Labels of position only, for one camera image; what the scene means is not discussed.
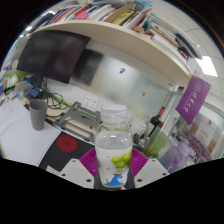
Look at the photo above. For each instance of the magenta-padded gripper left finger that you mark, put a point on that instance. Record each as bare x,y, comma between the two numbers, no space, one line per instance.
75,171

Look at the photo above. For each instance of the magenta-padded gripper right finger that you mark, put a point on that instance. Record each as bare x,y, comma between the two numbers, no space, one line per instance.
151,171

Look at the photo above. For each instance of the small blue sticker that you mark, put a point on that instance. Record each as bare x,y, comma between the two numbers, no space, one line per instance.
122,70

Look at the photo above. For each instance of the white wall socket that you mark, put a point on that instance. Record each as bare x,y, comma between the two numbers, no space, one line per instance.
88,102

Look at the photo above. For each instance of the white ceramic jar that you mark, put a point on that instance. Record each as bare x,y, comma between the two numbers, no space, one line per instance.
139,127

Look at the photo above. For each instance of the clear plastic box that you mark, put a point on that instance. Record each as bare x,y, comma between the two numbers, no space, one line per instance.
23,88

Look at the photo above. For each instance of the clear plastic water bottle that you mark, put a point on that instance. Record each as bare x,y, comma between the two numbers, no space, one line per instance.
113,146

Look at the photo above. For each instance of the black computer monitor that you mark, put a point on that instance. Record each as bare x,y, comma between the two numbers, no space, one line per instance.
53,55

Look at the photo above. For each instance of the blue electronics board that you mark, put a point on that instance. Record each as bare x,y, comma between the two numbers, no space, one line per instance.
35,92

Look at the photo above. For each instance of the flat round red coaster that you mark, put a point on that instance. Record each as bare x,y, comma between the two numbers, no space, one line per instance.
66,143

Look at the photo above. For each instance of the written white paper sheet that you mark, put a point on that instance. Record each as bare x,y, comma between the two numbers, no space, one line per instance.
10,115

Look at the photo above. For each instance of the group photo poster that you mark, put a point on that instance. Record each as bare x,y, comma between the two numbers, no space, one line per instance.
203,143

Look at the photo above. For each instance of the blank white paper sheet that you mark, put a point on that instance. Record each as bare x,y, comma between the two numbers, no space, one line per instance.
23,143

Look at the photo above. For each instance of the white tissue pack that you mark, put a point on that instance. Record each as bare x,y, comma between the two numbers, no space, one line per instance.
10,80

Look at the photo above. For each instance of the tall green-tinted glass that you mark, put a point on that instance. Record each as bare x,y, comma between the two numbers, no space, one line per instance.
156,143

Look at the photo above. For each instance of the grey metal laptop stand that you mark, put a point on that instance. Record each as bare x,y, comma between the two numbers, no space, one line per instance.
76,121

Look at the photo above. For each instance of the purple hanging banner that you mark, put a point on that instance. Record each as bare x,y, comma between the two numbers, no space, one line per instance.
193,100

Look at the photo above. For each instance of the grey cup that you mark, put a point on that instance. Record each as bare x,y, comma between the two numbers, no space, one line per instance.
37,116

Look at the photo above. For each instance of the frosted glass partition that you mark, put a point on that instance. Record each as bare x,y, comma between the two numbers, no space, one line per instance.
130,86

